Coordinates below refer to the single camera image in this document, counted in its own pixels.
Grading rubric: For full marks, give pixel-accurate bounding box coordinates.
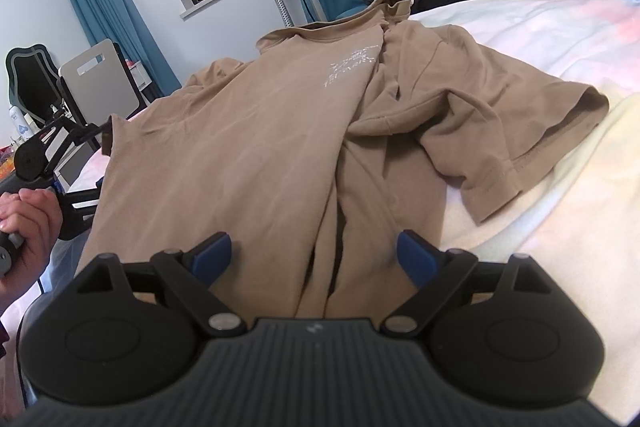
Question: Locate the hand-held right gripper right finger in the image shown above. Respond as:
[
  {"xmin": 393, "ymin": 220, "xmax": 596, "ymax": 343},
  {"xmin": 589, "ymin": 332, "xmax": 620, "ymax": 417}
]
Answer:
[{"xmin": 382, "ymin": 229, "xmax": 553, "ymax": 338}]

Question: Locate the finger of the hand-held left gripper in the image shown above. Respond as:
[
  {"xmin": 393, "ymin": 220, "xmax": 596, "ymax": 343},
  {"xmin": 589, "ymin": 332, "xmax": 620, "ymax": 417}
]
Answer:
[
  {"xmin": 37, "ymin": 117, "xmax": 115, "ymax": 156},
  {"xmin": 50, "ymin": 179, "xmax": 106, "ymax": 242}
]

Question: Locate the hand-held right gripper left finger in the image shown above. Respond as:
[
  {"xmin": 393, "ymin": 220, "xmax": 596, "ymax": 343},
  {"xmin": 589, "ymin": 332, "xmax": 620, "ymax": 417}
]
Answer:
[{"xmin": 75, "ymin": 232, "xmax": 248, "ymax": 338}]

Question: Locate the tan t-shirt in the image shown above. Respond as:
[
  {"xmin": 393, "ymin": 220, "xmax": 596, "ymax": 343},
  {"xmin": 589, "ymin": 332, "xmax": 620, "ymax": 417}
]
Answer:
[{"xmin": 75, "ymin": 0, "xmax": 611, "ymax": 323}]

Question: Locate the person's left hand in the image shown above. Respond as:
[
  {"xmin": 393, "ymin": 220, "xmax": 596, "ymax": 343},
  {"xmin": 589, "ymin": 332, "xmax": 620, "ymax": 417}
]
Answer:
[{"xmin": 0, "ymin": 188, "xmax": 65, "ymax": 308}]

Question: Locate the white spray bottle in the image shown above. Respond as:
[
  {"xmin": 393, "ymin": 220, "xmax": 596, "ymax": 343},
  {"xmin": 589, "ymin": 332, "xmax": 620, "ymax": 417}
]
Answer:
[{"xmin": 7, "ymin": 105, "xmax": 27, "ymax": 144}]

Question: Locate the beige chair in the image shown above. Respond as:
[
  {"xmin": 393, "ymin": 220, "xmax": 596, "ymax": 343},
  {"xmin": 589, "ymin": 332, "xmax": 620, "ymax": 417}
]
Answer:
[{"xmin": 57, "ymin": 38, "xmax": 148, "ymax": 124}]

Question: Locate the black white-edged chair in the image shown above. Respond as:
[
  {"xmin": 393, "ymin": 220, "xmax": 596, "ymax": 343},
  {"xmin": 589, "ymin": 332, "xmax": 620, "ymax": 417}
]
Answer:
[{"xmin": 5, "ymin": 46, "xmax": 67, "ymax": 142}]

